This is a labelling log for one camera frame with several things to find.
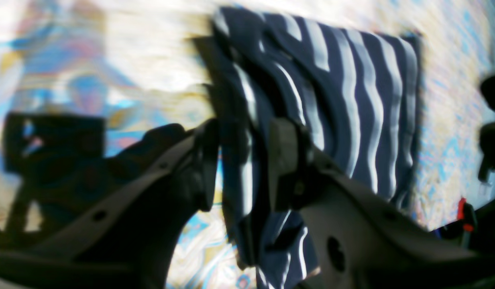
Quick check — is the left gripper own black left finger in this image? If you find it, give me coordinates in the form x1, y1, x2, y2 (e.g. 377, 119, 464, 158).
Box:
0, 118, 219, 289

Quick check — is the left gripper own black right finger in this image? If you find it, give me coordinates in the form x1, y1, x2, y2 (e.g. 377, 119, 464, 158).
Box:
268, 118, 495, 289

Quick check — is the navy white striped T-shirt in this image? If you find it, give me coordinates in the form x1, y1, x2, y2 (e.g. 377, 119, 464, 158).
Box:
211, 6, 421, 289

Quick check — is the orange black clamp upper left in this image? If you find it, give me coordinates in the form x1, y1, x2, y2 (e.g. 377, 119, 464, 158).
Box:
457, 197, 478, 249

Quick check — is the patterned tile tablecloth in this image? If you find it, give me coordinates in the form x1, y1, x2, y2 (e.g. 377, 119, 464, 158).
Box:
0, 0, 495, 289

